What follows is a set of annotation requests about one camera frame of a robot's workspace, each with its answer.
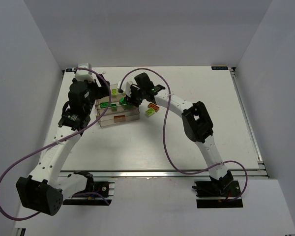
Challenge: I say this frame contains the green 2x4 lego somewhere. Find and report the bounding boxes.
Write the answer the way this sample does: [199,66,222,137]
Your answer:
[100,102,110,109]

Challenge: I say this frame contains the dark green 2x2 lego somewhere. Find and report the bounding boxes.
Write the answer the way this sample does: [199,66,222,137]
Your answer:
[118,97,126,105]

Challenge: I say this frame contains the lime small lego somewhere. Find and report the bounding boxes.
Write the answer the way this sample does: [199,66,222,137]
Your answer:
[111,89,118,96]

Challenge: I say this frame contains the lime green 2x2 lego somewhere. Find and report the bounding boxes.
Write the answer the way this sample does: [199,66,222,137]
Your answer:
[145,108,155,117]

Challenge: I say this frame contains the orange lego plate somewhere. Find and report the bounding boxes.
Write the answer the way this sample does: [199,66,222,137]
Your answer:
[147,102,160,112]

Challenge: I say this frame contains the orange lego with green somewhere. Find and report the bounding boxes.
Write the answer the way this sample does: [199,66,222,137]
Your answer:
[114,115,126,123]

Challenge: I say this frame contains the dark green lego block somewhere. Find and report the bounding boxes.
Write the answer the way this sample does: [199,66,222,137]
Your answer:
[122,104,132,110]

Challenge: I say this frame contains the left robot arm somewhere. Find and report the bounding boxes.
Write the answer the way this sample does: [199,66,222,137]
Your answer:
[16,79,111,216]

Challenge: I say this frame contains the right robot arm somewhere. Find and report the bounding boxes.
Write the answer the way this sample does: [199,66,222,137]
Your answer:
[118,72,234,195]

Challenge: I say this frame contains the table corner label left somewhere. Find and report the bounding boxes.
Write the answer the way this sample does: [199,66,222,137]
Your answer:
[65,68,74,72]

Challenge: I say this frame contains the table corner label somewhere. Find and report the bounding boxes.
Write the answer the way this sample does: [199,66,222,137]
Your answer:
[211,66,229,70]
[65,68,74,72]

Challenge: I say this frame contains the table corner label right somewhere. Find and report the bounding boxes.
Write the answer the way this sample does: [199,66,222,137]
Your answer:
[211,66,229,70]

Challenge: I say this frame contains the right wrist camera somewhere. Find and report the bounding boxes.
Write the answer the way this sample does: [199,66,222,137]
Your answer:
[117,81,133,97]

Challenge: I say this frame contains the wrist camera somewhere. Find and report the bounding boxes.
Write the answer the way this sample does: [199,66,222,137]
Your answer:
[117,81,133,97]
[74,63,95,83]

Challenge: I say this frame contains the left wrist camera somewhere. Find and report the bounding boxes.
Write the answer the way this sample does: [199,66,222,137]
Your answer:
[74,63,95,83]

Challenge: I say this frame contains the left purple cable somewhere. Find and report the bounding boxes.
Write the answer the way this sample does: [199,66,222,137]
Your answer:
[0,68,113,221]

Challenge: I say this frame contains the purple cable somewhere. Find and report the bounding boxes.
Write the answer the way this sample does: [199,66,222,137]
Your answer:
[0,68,113,221]
[119,68,248,202]

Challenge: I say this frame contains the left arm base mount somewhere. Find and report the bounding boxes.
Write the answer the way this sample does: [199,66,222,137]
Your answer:
[62,171,115,206]

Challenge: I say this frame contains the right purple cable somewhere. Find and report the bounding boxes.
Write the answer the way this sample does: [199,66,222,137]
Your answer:
[119,68,248,202]

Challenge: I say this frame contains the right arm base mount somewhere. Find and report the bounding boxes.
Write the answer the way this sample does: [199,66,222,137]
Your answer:
[192,180,243,209]

